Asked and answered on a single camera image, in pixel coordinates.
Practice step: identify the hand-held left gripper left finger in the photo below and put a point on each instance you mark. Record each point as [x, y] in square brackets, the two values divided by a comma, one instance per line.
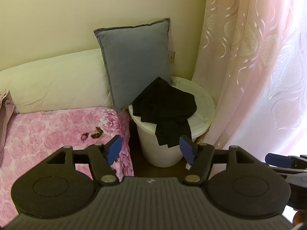
[114, 149]

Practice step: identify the white plastic bucket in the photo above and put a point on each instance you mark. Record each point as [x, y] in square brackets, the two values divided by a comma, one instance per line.
[165, 157]

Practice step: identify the pink floral blanket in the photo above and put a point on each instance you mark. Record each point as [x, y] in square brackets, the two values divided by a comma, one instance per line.
[48, 134]

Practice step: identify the white pillow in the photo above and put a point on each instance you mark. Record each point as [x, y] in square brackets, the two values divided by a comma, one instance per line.
[52, 83]

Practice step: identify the wall socket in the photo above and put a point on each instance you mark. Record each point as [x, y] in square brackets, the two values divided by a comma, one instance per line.
[171, 56]

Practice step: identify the black garment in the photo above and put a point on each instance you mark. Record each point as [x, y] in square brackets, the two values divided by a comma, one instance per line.
[163, 105]

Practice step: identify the pink patterned curtain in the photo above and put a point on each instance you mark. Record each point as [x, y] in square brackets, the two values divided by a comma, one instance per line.
[251, 64]

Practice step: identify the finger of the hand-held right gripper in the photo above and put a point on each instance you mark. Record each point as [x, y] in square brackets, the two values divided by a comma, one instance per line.
[275, 159]

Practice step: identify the grey blue cushion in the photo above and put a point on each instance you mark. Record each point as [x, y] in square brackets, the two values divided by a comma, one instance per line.
[134, 60]

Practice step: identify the mauve folded cloth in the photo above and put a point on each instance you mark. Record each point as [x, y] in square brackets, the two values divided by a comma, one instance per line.
[4, 115]

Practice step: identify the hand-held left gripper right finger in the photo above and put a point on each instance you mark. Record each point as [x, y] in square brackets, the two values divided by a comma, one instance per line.
[188, 152]

